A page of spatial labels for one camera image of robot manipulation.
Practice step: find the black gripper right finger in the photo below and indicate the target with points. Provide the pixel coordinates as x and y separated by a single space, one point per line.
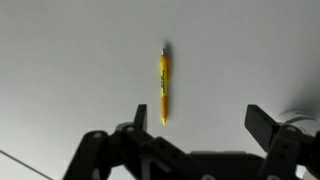
261 126

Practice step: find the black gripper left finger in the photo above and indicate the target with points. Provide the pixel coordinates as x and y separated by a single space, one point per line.
140 117

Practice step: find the yellow pen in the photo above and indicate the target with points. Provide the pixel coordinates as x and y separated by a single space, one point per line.
164 86

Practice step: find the white paper cup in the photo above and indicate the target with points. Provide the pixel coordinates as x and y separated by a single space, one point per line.
300 119

